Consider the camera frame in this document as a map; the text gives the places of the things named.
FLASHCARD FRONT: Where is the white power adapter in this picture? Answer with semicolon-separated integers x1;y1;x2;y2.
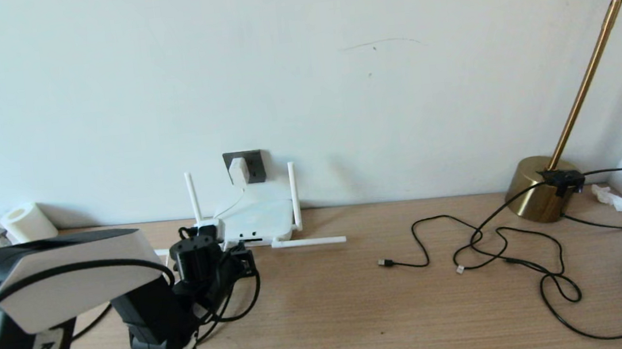
228;157;252;188

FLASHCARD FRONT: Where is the white router with four antennas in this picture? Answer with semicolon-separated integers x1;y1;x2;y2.
147;156;348;264

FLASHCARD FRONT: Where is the grey wall socket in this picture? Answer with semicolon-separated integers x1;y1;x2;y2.
223;149;267;187

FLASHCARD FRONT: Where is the black USB cable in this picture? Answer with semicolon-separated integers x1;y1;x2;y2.
373;209;509;275

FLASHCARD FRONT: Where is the black cable with white tip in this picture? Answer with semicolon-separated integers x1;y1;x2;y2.
451;221;567;289

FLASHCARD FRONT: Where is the black clip on lamp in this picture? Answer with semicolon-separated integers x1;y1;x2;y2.
536;166;586;200

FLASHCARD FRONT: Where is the black ethernet cable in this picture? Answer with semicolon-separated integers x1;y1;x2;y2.
68;302;118;342

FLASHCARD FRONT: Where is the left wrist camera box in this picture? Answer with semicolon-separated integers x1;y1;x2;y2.
195;218;226;240

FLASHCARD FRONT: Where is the crumpled white tissue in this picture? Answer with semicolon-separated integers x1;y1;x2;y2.
590;181;622;221

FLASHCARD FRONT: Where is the brass desk lamp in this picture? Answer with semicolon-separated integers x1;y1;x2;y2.
482;0;622;228

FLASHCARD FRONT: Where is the white paper roll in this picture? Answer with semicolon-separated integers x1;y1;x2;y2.
0;200;59;246

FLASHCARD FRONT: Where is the black left wrist camera cable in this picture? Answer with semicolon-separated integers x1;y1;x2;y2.
177;220;268;345

